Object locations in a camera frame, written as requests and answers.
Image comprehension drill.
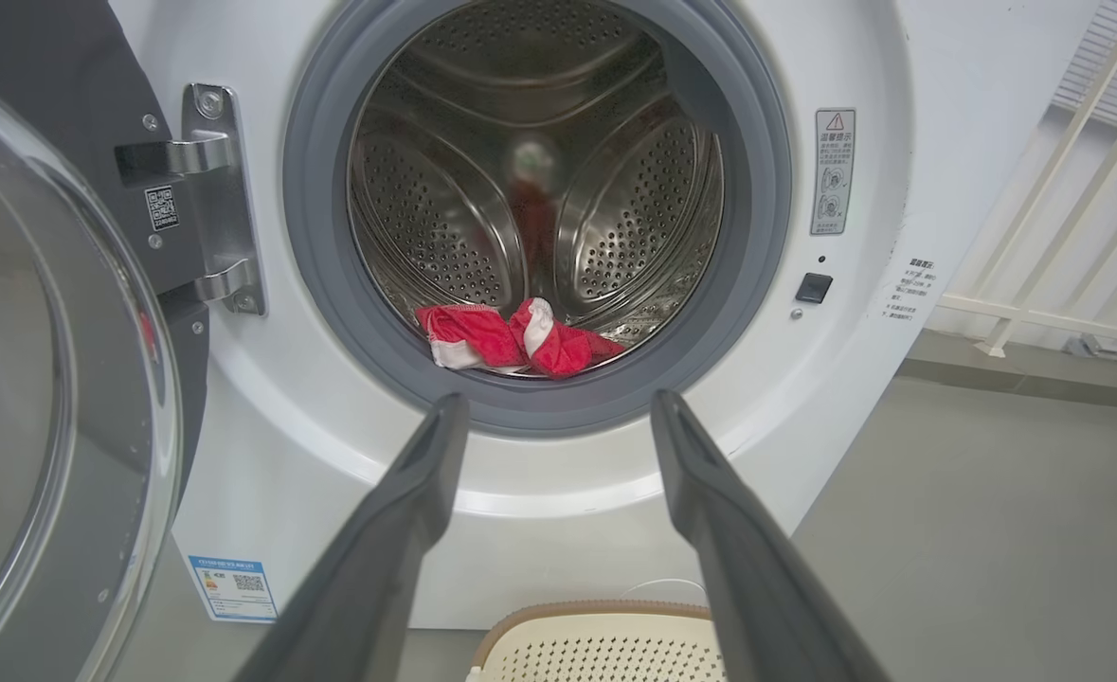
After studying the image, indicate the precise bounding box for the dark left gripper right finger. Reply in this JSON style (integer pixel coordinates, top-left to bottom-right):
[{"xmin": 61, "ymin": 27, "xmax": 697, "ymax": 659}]
[{"xmin": 650, "ymin": 388, "xmax": 892, "ymax": 682}]

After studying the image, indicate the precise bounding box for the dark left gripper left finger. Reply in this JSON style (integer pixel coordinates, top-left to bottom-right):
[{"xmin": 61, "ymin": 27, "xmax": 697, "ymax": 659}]
[{"xmin": 234, "ymin": 392, "xmax": 472, "ymax": 682}]

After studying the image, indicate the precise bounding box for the red and white garment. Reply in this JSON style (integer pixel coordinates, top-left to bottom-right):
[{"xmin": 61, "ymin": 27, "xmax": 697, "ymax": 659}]
[{"xmin": 415, "ymin": 297, "xmax": 627, "ymax": 380}]

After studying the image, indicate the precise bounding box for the black washing machine glass door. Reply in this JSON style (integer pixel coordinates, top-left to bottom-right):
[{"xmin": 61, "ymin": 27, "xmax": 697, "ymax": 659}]
[{"xmin": 0, "ymin": 0, "xmax": 210, "ymax": 682}]

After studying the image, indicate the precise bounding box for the cream perforated basket brown rim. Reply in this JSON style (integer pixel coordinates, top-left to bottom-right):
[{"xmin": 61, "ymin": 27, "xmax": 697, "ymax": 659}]
[{"xmin": 466, "ymin": 600, "xmax": 725, "ymax": 682}]

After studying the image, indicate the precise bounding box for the white front-load washing machine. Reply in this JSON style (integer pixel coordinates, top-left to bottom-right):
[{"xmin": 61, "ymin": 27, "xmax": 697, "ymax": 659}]
[{"xmin": 108, "ymin": 0, "xmax": 1104, "ymax": 631}]

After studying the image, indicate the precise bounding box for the grey rubber door gasket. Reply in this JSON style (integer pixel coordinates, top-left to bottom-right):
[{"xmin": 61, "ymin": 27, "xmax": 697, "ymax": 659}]
[{"xmin": 282, "ymin": 0, "xmax": 793, "ymax": 439}]

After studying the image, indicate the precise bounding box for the metal door hinge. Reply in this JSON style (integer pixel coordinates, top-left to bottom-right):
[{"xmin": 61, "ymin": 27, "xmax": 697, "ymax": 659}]
[{"xmin": 113, "ymin": 83, "xmax": 268, "ymax": 317}]

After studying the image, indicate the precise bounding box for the round white filter cover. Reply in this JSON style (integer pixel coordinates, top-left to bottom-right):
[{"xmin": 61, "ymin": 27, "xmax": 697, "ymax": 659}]
[{"xmin": 618, "ymin": 578, "xmax": 711, "ymax": 607}]

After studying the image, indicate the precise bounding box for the blue energy label sticker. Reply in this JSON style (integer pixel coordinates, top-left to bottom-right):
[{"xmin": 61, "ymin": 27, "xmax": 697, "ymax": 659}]
[{"xmin": 188, "ymin": 554, "xmax": 280, "ymax": 624}]

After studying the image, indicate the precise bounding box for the printed text sticker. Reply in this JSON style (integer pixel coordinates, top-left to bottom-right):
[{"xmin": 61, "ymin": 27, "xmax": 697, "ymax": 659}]
[{"xmin": 885, "ymin": 254, "xmax": 938, "ymax": 325}]

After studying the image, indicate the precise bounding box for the perforated steel drum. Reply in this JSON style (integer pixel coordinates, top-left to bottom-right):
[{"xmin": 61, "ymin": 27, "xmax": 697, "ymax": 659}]
[{"xmin": 348, "ymin": 0, "xmax": 725, "ymax": 380}]

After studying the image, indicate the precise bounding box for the white railing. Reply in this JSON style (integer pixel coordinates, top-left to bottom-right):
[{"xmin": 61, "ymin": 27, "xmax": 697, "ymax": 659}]
[{"xmin": 928, "ymin": 0, "xmax": 1117, "ymax": 359}]

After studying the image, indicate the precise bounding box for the grey warning sticker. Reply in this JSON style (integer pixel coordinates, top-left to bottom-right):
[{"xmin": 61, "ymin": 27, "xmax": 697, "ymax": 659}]
[{"xmin": 810, "ymin": 107, "xmax": 856, "ymax": 237}]

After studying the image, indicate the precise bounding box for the small QR code sticker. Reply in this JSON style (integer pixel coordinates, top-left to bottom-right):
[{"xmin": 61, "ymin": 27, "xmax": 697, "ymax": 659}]
[{"xmin": 144, "ymin": 185, "xmax": 181, "ymax": 232}]

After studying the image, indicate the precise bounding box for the white slatted blind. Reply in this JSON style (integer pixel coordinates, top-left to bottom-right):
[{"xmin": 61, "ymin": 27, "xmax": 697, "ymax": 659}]
[{"xmin": 1051, "ymin": 0, "xmax": 1117, "ymax": 143}]

